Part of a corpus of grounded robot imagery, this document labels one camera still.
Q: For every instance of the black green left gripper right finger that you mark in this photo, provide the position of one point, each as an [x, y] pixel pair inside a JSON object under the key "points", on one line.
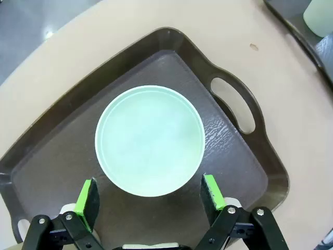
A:
{"points": [[212, 195]]}

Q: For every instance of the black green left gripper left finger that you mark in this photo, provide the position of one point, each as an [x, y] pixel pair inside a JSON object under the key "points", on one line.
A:
{"points": [[87, 203]]}

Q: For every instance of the mint green bowl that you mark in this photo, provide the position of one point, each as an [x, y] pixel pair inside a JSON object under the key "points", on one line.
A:
{"points": [[148, 140]]}

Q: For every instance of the tall light green cup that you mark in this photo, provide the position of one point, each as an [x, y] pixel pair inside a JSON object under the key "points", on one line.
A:
{"points": [[320, 15]]}

